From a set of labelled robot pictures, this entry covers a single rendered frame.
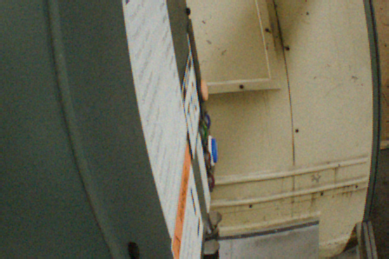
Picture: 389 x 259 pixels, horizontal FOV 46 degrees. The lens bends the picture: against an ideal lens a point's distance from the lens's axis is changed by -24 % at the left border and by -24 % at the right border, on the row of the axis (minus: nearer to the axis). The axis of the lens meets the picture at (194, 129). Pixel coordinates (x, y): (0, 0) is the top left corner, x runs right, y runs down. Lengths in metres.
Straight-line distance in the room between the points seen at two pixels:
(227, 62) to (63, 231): 1.19
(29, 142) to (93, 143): 0.04
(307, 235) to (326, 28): 0.70
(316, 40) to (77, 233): 1.21
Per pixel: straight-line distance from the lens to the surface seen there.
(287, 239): 1.71
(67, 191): 0.24
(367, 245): 1.71
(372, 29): 1.44
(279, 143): 1.54
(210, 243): 1.17
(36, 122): 0.22
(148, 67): 0.38
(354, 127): 1.55
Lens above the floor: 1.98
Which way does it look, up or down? 29 degrees down
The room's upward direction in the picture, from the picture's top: 10 degrees counter-clockwise
